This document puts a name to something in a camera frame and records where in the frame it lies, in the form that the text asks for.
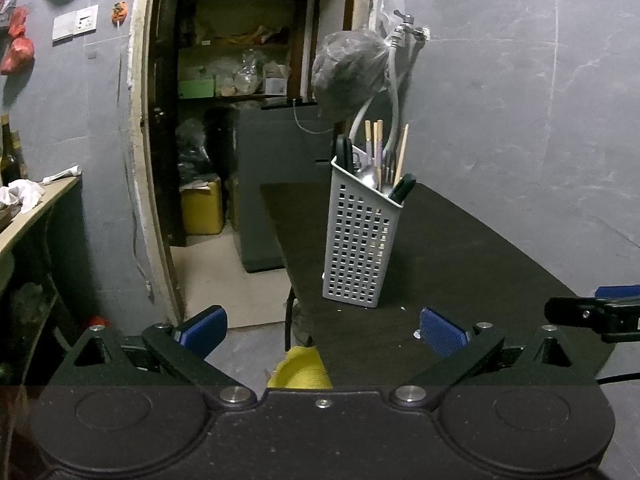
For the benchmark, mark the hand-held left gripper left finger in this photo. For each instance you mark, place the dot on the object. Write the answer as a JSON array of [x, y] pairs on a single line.
[[205, 330]]

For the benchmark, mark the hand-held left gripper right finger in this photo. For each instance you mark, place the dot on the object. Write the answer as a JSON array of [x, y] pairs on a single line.
[[442, 332]]

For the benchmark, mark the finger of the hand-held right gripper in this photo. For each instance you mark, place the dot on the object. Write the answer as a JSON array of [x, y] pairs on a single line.
[[575, 307], [617, 292]]

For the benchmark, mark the white perforated utensil basket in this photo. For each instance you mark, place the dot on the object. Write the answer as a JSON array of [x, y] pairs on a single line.
[[350, 260]]

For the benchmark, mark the plain metal spoon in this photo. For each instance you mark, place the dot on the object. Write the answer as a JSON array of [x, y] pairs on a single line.
[[370, 176]]

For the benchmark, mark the yellow knitted cloth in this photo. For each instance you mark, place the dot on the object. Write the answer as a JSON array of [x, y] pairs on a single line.
[[300, 367]]

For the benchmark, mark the red lid jar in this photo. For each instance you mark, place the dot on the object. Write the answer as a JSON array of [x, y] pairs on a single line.
[[97, 321]]

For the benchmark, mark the yellow jerrycan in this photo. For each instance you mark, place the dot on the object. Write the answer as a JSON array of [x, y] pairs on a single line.
[[202, 210]]

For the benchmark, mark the grey cabinet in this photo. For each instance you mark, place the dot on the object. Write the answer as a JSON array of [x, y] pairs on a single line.
[[280, 185]]

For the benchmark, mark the dark wooden door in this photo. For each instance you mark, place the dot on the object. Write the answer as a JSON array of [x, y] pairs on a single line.
[[162, 160]]

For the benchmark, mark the black plastic bag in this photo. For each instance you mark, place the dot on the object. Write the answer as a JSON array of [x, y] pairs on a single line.
[[192, 150]]

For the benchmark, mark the wooden side shelf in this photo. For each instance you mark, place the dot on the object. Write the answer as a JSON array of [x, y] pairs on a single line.
[[45, 210]]

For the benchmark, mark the white tube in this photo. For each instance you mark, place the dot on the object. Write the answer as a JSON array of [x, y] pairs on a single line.
[[62, 174]]

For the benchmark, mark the white cloth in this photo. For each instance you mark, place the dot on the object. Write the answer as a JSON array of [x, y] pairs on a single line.
[[22, 192]]

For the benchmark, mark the green box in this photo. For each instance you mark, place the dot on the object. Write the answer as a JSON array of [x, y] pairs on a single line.
[[196, 89]]

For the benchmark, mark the small carton box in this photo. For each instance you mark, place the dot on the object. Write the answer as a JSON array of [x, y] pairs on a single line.
[[276, 86]]

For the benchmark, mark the white plastic bag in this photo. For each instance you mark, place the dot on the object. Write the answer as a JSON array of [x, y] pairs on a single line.
[[247, 77]]

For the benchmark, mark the group of bottles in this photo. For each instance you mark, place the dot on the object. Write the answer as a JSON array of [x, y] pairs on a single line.
[[7, 155]]

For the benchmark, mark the hanging clear plastic bag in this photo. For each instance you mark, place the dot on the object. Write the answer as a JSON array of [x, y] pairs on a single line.
[[345, 75]]

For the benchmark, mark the wooden storage shelf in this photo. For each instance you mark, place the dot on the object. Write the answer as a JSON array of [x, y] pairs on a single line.
[[235, 15]]

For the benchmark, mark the red bag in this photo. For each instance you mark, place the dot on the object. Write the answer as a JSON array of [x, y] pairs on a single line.
[[17, 55], [17, 20]]

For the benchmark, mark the pale door frame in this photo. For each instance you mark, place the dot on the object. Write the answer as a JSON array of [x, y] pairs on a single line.
[[140, 110]]

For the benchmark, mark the metal wall faucet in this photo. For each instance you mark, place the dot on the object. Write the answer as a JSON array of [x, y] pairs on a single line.
[[407, 32]]

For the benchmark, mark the orange wall hook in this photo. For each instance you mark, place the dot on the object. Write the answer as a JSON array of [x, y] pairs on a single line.
[[120, 10]]

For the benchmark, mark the white wall switch plate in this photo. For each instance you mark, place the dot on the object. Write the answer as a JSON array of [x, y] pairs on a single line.
[[75, 22]]

